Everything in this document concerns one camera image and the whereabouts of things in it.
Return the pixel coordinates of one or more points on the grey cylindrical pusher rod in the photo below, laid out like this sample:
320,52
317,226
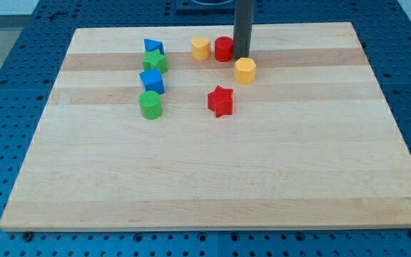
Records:
242,28

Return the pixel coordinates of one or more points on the yellow hexagon block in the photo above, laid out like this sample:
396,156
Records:
244,70

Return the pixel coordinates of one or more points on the red cylinder block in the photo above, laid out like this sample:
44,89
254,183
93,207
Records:
223,49

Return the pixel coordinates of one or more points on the yellow heart block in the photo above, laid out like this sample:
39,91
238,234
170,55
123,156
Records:
200,48

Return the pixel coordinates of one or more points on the red star block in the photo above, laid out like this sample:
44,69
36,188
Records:
220,101

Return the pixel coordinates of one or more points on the blue triangle block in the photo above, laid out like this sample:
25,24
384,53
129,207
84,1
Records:
152,45

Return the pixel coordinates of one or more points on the green star block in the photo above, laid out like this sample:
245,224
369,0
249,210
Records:
154,60

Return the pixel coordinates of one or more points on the blue cube block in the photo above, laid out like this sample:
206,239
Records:
152,81

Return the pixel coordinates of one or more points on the green cylinder block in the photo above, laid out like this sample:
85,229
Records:
150,105

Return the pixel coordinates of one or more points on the light wooden board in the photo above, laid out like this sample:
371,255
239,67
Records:
312,142

